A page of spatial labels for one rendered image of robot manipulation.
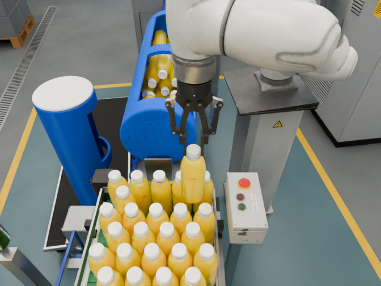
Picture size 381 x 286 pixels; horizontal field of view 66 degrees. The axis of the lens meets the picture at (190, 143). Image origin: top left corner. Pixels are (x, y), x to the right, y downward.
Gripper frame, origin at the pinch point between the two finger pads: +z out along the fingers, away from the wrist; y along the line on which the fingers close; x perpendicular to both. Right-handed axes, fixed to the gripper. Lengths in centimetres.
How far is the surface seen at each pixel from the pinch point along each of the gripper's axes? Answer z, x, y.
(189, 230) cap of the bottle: 20.7, 13.3, 1.0
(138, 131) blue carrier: 18.3, -23.9, 19.6
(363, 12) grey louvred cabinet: 26, -154, -119
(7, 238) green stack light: 14, 19, 46
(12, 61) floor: 131, -273, 223
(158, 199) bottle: 29.7, -2.8, 11.6
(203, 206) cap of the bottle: 20.7, 5.8, -3.0
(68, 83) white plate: 28, -69, 61
